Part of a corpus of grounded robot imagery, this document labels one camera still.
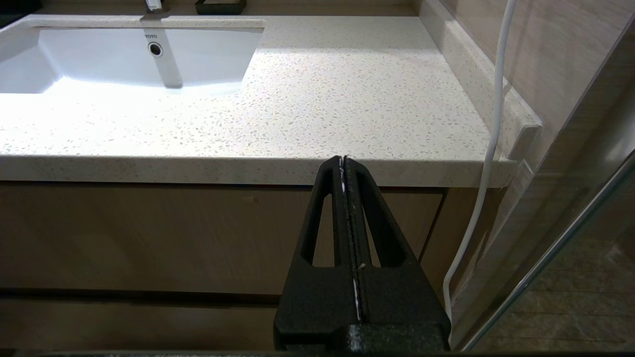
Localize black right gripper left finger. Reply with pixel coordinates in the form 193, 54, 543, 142
274, 156, 360, 352

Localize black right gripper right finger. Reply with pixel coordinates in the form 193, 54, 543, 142
344, 157, 451, 352

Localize wooden vanity cabinet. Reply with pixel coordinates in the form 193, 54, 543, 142
0, 179, 499, 354

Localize glass shower door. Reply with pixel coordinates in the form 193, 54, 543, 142
449, 15, 635, 354

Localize black soap dish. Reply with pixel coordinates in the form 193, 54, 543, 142
194, 0, 248, 16

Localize white sink basin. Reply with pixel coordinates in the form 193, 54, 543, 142
0, 19, 266, 97

